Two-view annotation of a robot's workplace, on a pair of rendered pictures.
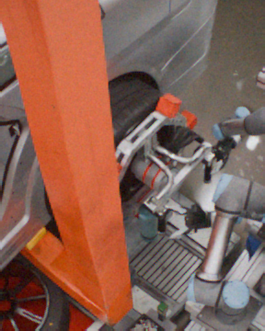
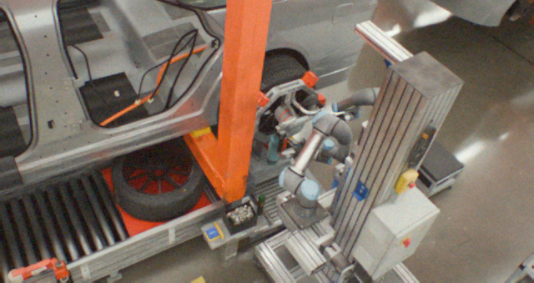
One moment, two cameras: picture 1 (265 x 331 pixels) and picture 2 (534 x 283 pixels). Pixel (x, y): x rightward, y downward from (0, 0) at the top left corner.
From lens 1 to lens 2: 1.15 m
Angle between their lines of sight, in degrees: 14
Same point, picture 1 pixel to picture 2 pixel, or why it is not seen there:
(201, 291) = (289, 178)
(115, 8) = not seen: outside the picture
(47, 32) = not seen: outside the picture
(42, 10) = not seen: outside the picture
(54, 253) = (209, 144)
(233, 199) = (324, 124)
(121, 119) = (279, 73)
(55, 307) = (193, 181)
